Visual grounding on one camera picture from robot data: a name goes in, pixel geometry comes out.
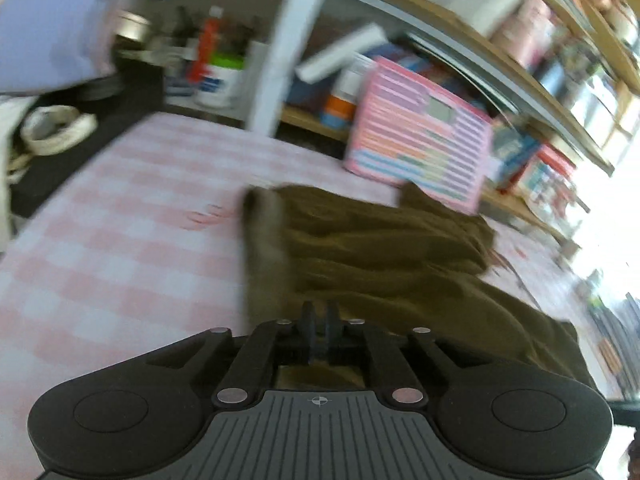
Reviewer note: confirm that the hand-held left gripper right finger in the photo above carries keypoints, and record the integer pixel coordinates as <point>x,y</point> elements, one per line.
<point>334,321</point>

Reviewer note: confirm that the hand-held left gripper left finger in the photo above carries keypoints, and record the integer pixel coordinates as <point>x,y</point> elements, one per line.
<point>306,321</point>

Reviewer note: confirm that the olive green garment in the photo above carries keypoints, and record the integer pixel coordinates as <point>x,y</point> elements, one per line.
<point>400,255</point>

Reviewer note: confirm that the pink checkered bed sheet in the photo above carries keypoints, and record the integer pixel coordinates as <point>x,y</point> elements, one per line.
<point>120,240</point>

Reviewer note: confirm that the pink striped box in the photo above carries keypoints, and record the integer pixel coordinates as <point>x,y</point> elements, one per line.
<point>420,135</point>

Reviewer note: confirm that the white and orange bottle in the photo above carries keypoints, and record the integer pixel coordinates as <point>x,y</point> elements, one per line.
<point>342,95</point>

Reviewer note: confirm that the white jar with green lid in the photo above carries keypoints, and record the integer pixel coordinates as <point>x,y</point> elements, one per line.
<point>220,82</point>

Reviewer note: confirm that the white flat box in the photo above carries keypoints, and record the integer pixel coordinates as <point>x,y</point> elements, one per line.
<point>342,52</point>

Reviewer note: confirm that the red bottle with white cap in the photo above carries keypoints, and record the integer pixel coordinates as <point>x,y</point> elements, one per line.
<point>206,45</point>

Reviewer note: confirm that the wooden shelf unit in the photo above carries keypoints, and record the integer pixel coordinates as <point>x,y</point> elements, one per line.
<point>500,60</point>

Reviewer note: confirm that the metal tin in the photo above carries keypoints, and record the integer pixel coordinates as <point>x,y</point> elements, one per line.
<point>131,27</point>

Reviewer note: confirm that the lavender cloth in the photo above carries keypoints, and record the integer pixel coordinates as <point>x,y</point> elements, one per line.
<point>45,25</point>

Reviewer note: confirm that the white shelf post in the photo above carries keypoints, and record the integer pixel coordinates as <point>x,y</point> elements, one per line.
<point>285,45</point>

